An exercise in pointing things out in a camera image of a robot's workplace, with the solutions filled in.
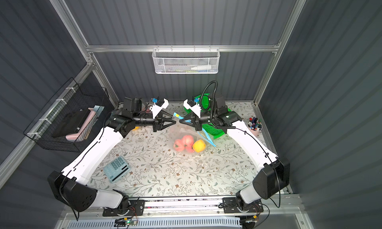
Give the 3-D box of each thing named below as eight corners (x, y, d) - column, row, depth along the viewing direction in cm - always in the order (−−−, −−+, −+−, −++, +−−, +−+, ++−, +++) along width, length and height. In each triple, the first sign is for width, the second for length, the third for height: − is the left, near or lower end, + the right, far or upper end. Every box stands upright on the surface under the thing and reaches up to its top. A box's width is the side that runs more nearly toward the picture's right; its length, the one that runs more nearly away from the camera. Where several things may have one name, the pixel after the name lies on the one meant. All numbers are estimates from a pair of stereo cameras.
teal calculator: (104, 170, 87) (101, 168, 85) (123, 157, 93) (121, 155, 90) (112, 183, 83) (109, 181, 80) (131, 168, 88) (129, 166, 86)
